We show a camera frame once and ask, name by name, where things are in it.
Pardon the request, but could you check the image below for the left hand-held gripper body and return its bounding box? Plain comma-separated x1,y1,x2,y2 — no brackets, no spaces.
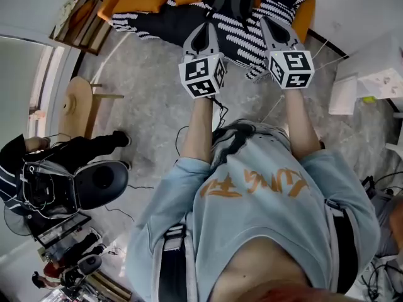
178,44,227,99

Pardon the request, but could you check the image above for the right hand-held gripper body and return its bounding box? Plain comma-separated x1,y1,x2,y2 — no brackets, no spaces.
266,38,315,90

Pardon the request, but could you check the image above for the orange sofa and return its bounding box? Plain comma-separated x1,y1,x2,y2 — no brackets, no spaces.
96,0,317,45

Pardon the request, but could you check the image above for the person's left forearm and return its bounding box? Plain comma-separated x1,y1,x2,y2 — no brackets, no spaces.
181,96,217,165

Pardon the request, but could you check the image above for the person's right forearm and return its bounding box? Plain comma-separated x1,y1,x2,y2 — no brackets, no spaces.
283,88,327,163

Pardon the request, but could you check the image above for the black white striped blanket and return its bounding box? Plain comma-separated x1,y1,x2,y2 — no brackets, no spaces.
110,0,317,84

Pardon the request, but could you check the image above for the white box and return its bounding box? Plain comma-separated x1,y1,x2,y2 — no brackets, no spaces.
329,75,360,116

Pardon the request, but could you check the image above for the white table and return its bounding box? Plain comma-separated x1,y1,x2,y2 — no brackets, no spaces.
329,31,403,116

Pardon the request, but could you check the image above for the white printed sheet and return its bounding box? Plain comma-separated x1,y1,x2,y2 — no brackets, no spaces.
357,67,403,100

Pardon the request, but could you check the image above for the wooden shelf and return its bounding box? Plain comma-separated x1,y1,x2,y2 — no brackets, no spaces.
48,0,113,56

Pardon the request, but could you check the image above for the orange cloth item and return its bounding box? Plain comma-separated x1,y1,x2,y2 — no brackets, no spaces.
69,0,98,34

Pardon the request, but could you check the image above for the white soft item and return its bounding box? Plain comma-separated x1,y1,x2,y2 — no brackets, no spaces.
56,0,79,33

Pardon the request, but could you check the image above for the round wooden stool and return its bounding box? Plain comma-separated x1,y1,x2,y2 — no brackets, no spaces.
57,75,125,141

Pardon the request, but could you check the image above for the open black equipment case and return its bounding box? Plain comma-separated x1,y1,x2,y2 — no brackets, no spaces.
19,159,130,220

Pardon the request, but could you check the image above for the person's light blue shirt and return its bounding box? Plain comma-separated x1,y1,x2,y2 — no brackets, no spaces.
125,120,382,302

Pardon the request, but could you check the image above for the person's bare neck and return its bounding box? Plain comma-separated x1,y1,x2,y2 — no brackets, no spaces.
209,239,315,302

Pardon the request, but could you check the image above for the black laptop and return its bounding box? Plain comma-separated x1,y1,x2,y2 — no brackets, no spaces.
33,212,93,250

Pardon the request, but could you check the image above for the black fan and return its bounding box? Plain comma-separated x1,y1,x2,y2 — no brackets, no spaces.
3,203,34,237

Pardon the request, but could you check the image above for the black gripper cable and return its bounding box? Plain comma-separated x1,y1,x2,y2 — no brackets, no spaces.
207,94,230,131

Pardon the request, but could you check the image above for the white door frame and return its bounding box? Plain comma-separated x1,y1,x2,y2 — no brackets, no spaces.
26,41,84,138

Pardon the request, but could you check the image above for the grey black harness strap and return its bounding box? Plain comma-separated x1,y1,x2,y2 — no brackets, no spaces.
157,221,202,302
324,198,361,295

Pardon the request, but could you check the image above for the tangle of black cables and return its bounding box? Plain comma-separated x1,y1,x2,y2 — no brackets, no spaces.
358,256,403,302

